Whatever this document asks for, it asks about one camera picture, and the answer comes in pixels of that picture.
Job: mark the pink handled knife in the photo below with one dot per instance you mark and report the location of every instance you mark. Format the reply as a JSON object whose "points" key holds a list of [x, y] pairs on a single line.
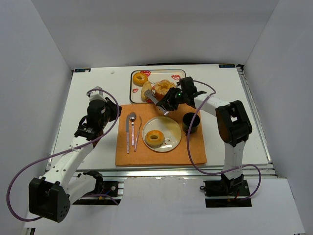
{"points": [[127, 134]]}

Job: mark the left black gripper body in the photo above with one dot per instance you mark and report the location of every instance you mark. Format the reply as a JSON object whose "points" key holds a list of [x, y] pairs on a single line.
{"points": [[111, 107]]}

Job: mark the coconut topped bundt cake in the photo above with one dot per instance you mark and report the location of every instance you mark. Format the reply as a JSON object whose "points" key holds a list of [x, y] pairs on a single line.
{"points": [[161, 88]]}

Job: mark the metal serving tongs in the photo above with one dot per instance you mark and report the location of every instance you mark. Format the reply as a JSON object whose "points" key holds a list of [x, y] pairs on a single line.
{"points": [[150, 95]]}

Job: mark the oval beige bread roll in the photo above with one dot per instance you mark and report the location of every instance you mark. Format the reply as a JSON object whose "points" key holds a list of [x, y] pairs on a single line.
{"points": [[146, 87]]}

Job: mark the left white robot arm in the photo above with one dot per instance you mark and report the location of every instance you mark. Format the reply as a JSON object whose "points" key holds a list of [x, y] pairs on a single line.
{"points": [[51, 196]]}

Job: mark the orange cloth placemat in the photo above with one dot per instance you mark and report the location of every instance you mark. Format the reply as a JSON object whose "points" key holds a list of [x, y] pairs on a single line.
{"points": [[191, 149]]}

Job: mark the dark green mug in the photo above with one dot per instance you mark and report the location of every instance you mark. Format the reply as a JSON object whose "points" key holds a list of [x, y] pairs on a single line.
{"points": [[186, 122]]}

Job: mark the pale glazed ring donut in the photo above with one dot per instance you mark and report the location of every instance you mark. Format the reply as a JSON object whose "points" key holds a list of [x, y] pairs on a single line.
{"points": [[154, 138]]}

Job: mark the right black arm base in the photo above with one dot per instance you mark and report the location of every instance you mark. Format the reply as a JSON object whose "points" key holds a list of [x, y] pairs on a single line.
{"points": [[227, 193]]}

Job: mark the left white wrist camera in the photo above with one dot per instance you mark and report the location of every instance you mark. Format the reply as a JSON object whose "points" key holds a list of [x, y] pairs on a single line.
{"points": [[96, 94]]}

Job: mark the pink handled spoon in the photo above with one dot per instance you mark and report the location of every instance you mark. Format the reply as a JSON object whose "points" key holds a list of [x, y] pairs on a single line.
{"points": [[132, 117]]}

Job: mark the strawberry pattern tray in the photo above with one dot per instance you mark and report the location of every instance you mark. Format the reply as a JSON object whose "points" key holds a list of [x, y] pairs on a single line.
{"points": [[173, 75]]}

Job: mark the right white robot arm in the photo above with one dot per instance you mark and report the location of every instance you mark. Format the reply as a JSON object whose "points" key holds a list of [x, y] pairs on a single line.
{"points": [[233, 123]]}

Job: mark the white and yellow plate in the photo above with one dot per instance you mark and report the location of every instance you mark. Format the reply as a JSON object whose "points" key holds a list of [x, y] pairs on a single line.
{"points": [[169, 128]]}

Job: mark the orange ring donut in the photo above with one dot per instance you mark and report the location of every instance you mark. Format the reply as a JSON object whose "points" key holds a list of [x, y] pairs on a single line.
{"points": [[140, 78]]}

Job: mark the pink handled fork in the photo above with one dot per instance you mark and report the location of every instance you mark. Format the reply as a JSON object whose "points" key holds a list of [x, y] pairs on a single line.
{"points": [[137, 136]]}

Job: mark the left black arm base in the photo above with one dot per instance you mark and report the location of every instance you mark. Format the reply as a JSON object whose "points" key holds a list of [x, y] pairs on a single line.
{"points": [[90, 188]]}

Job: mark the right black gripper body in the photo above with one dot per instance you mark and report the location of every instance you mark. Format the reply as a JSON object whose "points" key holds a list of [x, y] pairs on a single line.
{"points": [[167, 101]]}

